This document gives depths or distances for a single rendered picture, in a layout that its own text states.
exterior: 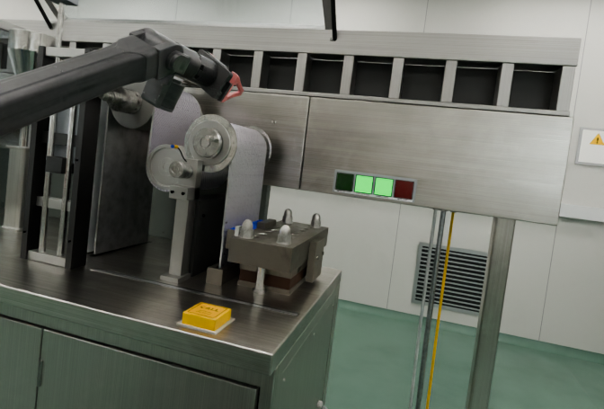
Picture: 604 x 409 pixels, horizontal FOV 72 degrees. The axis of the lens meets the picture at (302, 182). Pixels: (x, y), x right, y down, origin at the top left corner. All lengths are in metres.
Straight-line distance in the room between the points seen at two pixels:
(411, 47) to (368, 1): 2.61
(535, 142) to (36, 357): 1.33
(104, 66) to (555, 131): 1.12
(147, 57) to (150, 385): 0.62
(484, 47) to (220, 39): 0.83
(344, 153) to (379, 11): 2.68
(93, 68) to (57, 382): 0.68
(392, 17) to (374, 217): 1.71
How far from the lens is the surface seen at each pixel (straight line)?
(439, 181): 1.29
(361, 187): 1.29
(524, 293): 3.82
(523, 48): 1.37
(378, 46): 1.35
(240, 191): 1.14
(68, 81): 0.67
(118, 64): 0.72
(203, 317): 0.83
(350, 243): 3.71
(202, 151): 1.07
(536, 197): 1.32
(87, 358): 1.02
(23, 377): 1.16
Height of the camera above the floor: 1.23
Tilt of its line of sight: 3 degrees down
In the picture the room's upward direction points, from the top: 7 degrees clockwise
